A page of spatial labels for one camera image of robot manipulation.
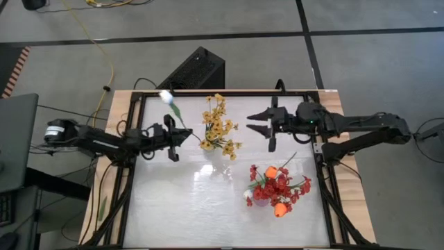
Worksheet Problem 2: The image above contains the orange artificial tulip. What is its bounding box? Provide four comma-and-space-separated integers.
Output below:
264, 151, 298, 180

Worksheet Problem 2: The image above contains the red artificial flower bunch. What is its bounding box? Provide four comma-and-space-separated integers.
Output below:
277, 166, 312, 206
246, 165, 291, 213

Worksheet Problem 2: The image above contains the clear cut-glass vase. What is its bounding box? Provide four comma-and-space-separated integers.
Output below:
204, 147, 225, 167

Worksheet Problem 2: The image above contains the long green foreground stem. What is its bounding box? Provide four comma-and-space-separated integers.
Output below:
273, 202, 289, 219

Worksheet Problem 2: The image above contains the black perforated computer tower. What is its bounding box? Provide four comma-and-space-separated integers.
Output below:
156, 46, 226, 90

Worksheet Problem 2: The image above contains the black keyboard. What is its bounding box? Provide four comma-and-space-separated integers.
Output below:
0, 192, 15, 228

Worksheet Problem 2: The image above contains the grey laptop lid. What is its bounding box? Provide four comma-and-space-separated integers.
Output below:
0, 92, 40, 194

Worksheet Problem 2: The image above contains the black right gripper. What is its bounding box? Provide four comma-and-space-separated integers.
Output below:
246, 95, 298, 153

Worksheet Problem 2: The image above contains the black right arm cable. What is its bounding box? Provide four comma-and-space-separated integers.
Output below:
293, 131, 312, 145

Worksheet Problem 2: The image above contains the black round object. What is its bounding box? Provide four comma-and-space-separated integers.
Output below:
21, 0, 48, 10

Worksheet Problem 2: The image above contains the black aluminium table frame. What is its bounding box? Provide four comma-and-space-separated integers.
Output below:
78, 90, 377, 250

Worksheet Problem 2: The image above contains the fallen green leaf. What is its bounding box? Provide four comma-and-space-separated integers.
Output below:
97, 195, 109, 222

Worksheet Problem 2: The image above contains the yellow cable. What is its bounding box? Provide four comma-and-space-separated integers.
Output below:
61, 0, 135, 119

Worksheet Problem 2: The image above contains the white blue-tipped artificial tulip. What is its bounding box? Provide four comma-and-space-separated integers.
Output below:
158, 89, 203, 142

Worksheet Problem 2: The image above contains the purple ribbed glass vase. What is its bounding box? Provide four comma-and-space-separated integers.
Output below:
252, 196, 271, 208

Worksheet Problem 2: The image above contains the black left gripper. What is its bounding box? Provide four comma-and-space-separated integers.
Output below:
152, 114, 194, 163

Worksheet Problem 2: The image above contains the black mat striped edge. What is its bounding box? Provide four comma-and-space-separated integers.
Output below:
0, 46, 32, 99

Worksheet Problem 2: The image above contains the yellow artificial flower bunch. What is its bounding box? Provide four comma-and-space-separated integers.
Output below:
202, 92, 227, 122
200, 117, 243, 162

